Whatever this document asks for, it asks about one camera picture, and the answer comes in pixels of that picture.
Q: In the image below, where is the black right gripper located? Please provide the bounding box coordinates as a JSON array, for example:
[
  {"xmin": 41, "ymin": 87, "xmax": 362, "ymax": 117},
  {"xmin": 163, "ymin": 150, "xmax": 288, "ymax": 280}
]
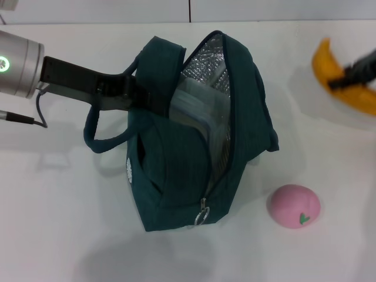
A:
[{"xmin": 328, "ymin": 48, "xmax": 376, "ymax": 90}]

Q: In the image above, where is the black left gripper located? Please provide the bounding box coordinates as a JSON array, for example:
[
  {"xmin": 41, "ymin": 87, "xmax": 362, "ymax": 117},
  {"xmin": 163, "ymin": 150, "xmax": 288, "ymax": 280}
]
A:
[{"xmin": 41, "ymin": 56, "xmax": 171, "ymax": 119}]

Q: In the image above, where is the yellow banana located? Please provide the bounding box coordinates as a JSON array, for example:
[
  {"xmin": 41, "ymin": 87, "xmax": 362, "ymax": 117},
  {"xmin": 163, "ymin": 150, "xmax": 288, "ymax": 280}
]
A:
[{"xmin": 311, "ymin": 38, "xmax": 376, "ymax": 117}]

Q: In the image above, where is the clear plastic blue-rimmed food container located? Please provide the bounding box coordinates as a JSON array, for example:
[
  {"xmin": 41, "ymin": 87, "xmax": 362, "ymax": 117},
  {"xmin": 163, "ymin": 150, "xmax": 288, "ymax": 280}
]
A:
[{"xmin": 170, "ymin": 78, "xmax": 233, "ymax": 165}]

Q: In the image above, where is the dark teal insulated lunch bag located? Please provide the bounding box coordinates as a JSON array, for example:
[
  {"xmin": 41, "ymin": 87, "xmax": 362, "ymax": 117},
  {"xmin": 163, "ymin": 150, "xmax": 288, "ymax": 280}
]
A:
[{"xmin": 83, "ymin": 29, "xmax": 280, "ymax": 233}]

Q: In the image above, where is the silver zipper pull ring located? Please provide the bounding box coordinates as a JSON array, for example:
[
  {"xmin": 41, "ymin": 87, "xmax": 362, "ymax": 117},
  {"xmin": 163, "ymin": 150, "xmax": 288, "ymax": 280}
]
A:
[{"xmin": 194, "ymin": 198, "xmax": 211, "ymax": 226}]

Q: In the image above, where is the pink toy peach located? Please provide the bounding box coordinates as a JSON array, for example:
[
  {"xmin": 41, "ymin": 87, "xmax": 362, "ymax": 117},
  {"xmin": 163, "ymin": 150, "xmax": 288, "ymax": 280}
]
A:
[{"xmin": 266, "ymin": 184, "xmax": 321, "ymax": 229}]

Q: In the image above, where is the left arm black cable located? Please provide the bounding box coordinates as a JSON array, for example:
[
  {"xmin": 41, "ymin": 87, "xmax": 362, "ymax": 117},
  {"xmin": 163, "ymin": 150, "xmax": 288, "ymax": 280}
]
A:
[{"xmin": 0, "ymin": 87, "xmax": 48, "ymax": 129}]

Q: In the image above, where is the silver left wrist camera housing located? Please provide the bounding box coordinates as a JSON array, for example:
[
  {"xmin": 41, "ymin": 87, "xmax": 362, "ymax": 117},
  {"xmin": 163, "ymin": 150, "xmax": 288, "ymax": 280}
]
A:
[{"xmin": 0, "ymin": 0, "xmax": 18, "ymax": 12}]

